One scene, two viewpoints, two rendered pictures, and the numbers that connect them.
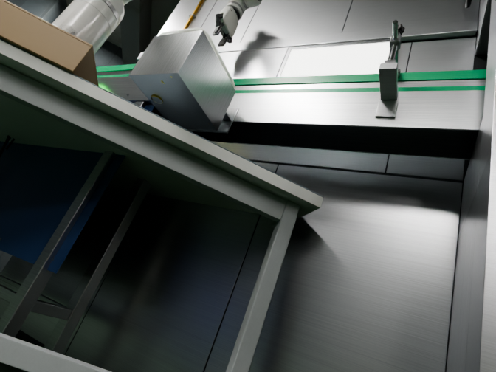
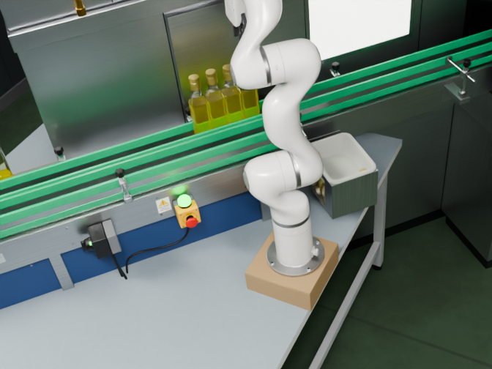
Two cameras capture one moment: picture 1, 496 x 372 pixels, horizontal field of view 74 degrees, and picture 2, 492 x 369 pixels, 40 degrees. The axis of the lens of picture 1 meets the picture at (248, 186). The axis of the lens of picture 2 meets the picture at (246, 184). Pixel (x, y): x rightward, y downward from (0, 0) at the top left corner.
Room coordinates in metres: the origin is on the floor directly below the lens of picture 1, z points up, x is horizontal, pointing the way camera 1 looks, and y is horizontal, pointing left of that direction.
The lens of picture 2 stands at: (-0.16, 1.76, 2.52)
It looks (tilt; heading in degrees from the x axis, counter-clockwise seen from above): 42 degrees down; 313
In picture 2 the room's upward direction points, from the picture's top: 8 degrees counter-clockwise
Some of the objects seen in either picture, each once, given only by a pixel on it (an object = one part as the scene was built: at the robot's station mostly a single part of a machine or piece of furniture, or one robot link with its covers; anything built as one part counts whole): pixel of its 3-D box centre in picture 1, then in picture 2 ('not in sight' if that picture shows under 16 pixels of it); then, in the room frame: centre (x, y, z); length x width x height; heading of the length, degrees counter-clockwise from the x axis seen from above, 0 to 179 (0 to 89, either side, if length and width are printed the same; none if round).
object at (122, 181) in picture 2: not in sight; (125, 190); (1.21, 0.86, 1.11); 0.07 x 0.04 x 0.13; 149
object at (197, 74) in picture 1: (190, 91); (336, 171); (0.82, 0.26, 0.92); 0.27 x 0.17 x 0.15; 149
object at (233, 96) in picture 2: not in sight; (233, 110); (1.13, 0.40, 1.16); 0.06 x 0.06 x 0.21; 58
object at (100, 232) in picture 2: not in sight; (104, 239); (1.24, 0.96, 0.96); 0.08 x 0.08 x 0.08; 59
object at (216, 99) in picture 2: not in sight; (217, 115); (1.16, 0.45, 1.16); 0.06 x 0.06 x 0.21; 58
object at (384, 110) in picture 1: (391, 66); (459, 83); (0.60, -0.23, 1.07); 0.17 x 0.05 x 0.23; 149
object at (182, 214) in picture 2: not in sight; (187, 212); (1.10, 0.72, 0.96); 0.07 x 0.07 x 0.07; 59
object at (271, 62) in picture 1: (273, 78); (298, 25); (1.09, 0.06, 1.32); 0.90 x 0.03 x 0.34; 59
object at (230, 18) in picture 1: (228, 21); (236, 3); (1.10, 0.35, 1.54); 0.10 x 0.07 x 0.11; 149
